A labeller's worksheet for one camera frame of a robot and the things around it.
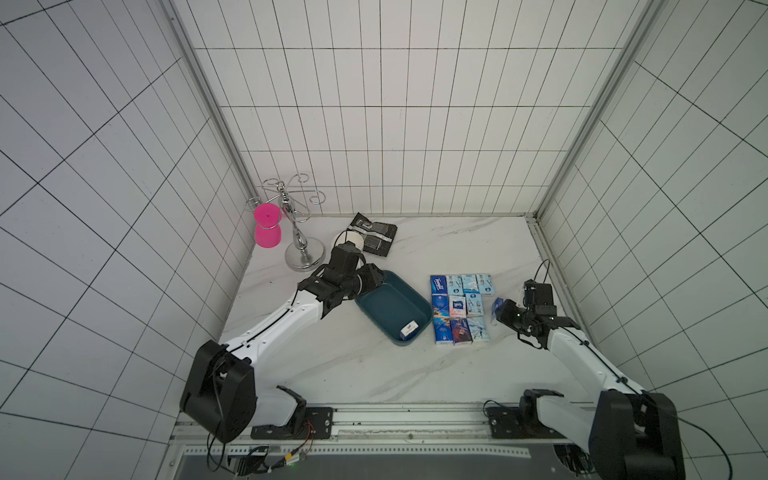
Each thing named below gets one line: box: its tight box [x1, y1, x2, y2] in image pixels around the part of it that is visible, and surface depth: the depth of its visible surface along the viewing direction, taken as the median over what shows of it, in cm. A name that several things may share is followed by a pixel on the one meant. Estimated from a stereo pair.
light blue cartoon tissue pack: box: [462, 274, 480, 294], surface depth 99 cm
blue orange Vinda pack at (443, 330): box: [433, 317, 453, 344], surface depth 89 cm
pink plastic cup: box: [253, 202, 283, 249], surface depth 83 cm
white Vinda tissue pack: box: [400, 320, 419, 341], surface depth 83 cm
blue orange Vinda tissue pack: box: [432, 295, 450, 319], surface depth 94 cm
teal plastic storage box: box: [355, 270, 433, 346], surface depth 95 cm
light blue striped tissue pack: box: [466, 316, 490, 342], surface depth 89 cm
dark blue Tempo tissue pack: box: [430, 275, 448, 296], surface depth 98 cm
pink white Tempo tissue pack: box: [449, 295, 468, 318], surface depth 94 cm
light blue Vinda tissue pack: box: [446, 275, 464, 296], surface depth 98 cm
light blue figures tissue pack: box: [465, 293, 484, 318], surface depth 94 cm
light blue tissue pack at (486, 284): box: [477, 274, 496, 296], surface depth 99 cm
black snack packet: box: [347, 212, 398, 257], surface depth 114 cm
